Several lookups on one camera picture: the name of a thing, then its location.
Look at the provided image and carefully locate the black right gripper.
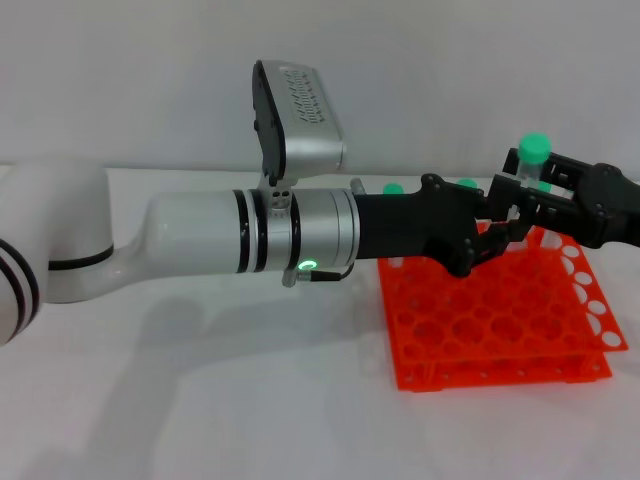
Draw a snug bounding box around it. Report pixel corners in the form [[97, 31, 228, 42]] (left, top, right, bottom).
[[501, 147, 640, 250]]

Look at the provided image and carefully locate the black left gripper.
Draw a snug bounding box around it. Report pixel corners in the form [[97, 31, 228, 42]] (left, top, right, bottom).
[[352, 172, 540, 279]]

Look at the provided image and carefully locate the orange test tube rack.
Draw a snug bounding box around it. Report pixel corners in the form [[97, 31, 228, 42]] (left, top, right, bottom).
[[375, 218, 629, 394]]

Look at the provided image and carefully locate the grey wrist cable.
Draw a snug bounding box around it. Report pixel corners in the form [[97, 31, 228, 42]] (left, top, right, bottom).
[[282, 262, 356, 290]]

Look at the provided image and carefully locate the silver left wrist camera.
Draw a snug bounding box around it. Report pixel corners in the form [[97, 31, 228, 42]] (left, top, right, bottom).
[[251, 59, 349, 211]]

